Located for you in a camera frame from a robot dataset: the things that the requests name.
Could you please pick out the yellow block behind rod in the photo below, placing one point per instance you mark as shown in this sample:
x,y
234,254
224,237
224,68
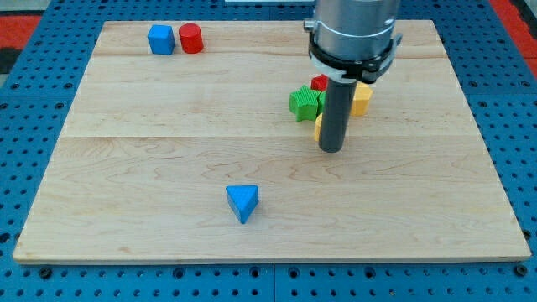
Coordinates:
x,y
317,130

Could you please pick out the wooden board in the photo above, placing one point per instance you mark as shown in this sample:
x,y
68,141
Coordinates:
x,y
150,143

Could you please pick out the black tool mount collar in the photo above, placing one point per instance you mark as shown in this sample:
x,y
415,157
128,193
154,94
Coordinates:
x,y
347,71

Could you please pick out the red star block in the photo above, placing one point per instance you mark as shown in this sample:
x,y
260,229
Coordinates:
x,y
319,82

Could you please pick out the yellow hexagon block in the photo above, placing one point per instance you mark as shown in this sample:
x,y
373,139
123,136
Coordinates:
x,y
361,100

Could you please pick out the red cylinder block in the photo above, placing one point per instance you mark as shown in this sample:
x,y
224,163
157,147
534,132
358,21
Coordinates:
x,y
191,38

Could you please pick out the green star block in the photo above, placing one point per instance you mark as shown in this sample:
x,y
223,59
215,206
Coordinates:
x,y
303,103

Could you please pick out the blue triangle block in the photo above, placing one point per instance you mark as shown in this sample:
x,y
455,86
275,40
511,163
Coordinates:
x,y
242,199

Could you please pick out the green block behind rod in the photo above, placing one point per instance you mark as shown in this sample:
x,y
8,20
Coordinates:
x,y
321,102

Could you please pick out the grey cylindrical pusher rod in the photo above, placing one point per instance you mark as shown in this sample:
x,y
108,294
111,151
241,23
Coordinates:
x,y
336,112

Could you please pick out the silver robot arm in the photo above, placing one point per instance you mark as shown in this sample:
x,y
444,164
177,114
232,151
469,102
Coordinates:
x,y
350,41

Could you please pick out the blue cube block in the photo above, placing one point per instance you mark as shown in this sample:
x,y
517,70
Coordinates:
x,y
161,39

